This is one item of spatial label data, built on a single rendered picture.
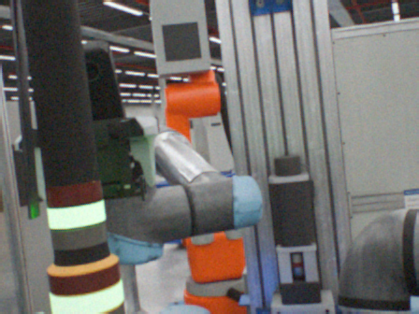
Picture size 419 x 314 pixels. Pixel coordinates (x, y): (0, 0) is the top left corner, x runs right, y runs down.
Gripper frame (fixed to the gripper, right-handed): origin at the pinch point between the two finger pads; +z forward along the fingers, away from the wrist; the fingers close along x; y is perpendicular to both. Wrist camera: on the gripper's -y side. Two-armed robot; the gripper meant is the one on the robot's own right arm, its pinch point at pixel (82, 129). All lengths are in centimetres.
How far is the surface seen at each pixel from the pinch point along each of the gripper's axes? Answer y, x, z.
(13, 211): 20, 47, -129
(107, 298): 10.4, -1.8, 9.5
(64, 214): 5.1, 0.1, 9.5
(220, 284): 129, -33, -372
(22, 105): -1.6, 2.0, 8.0
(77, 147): 1.3, -1.1, 9.3
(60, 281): 9.0, 0.7, 9.7
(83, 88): -2.1, -1.8, 8.5
